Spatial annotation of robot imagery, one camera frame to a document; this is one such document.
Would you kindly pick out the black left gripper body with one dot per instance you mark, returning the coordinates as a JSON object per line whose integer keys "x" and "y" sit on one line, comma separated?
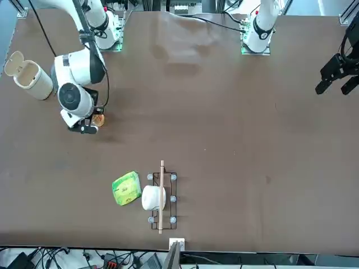
{"x": 354, "y": 42}

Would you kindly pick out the green tissue pack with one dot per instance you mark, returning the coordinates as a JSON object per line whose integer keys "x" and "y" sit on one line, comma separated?
{"x": 126, "y": 189}

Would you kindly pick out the aluminium corner post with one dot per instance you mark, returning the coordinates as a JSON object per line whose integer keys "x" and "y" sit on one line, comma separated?
{"x": 345, "y": 18}
{"x": 22, "y": 11}

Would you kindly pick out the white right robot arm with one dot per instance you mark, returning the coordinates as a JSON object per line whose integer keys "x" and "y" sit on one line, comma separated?
{"x": 75, "y": 67}

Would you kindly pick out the white cup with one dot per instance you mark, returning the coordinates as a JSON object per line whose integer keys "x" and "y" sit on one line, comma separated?
{"x": 151, "y": 197}

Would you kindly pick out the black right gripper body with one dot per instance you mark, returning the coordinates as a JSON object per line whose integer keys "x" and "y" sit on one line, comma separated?
{"x": 88, "y": 129}

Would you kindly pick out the black orange connector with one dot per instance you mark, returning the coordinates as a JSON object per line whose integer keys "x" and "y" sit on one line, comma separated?
{"x": 110, "y": 260}

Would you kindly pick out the clear measuring cup orange liquid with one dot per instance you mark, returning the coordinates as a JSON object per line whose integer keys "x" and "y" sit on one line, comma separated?
{"x": 99, "y": 120}

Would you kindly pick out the aluminium frame post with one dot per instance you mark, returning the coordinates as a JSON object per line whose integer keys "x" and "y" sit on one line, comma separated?
{"x": 172, "y": 257}

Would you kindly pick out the beige bin with flip lid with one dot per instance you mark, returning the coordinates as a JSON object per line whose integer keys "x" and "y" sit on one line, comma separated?
{"x": 36, "y": 84}

